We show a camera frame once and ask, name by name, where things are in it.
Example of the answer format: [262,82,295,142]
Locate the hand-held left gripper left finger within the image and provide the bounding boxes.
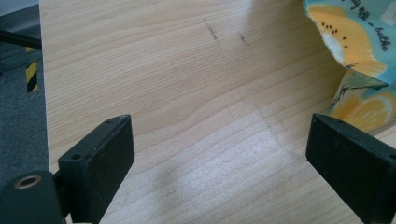
[57,114,135,224]

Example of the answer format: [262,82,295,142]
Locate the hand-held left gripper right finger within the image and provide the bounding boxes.
[304,113,396,224]

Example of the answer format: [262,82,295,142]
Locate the yellow black striped tape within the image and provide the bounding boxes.
[25,46,39,93]

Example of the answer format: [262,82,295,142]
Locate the black cable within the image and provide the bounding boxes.
[0,28,43,50]

